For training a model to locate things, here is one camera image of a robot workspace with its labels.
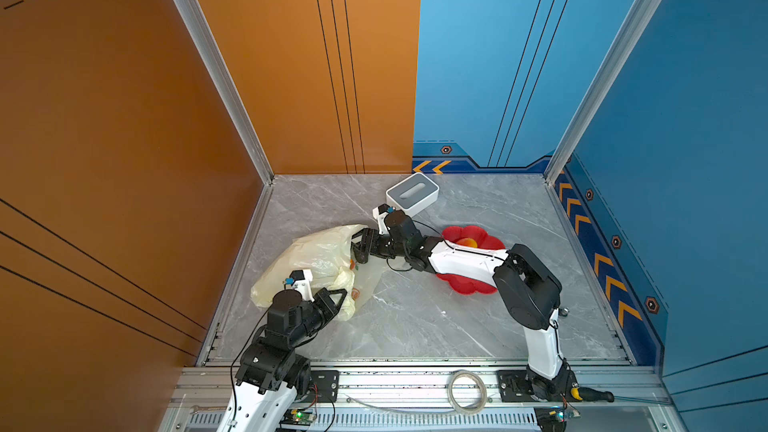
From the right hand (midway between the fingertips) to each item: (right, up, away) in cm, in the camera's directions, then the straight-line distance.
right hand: (351, 243), depth 85 cm
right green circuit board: (+49, -40, -15) cm, 65 cm away
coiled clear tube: (+29, -37, -16) cm, 50 cm away
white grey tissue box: (+19, +15, +24) cm, 34 cm away
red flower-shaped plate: (+32, +1, +14) cm, 34 cm away
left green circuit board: (-11, -39, -14) cm, 43 cm away
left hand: (+1, -10, -10) cm, 14 cm away
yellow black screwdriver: (+59, -34, -14) cm, 70 cm away
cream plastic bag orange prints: (-5, -3, -7) cm, 9 cm away
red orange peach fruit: (+36, -1, +12) cm, 38 cm away
